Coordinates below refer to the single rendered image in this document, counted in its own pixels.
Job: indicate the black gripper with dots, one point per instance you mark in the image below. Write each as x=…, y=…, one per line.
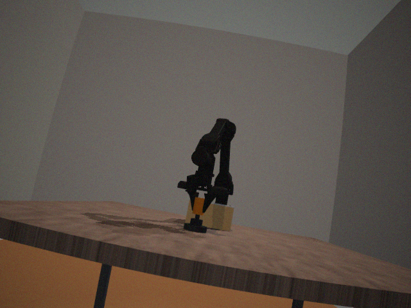
x=212, y=191

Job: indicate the orange knob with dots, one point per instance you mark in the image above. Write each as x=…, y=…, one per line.
x=198, y=206

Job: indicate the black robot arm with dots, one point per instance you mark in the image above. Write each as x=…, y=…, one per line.
x=219, y=138

